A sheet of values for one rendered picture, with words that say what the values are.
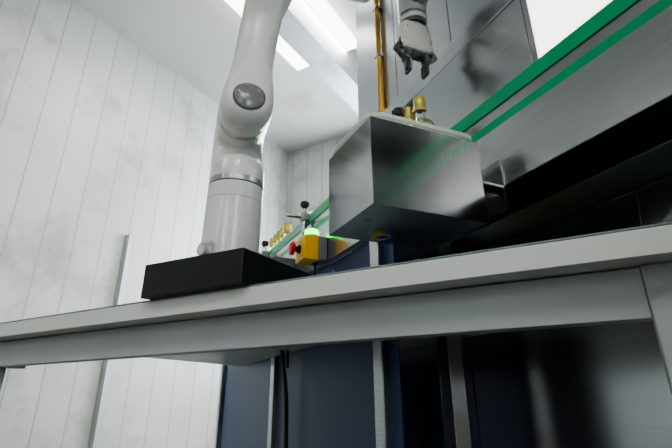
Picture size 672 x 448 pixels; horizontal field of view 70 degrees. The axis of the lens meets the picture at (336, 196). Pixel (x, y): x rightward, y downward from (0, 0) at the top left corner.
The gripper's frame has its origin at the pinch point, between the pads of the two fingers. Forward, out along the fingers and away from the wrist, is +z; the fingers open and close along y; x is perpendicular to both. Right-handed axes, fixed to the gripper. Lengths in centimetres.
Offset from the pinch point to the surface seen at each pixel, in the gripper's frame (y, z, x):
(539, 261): 19, 71, 49
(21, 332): 86, 71, -42
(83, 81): 118, -128, -244
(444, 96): -11.8, 3.4, -4.0
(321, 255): 18, 49, -27
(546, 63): 4, 32, 44
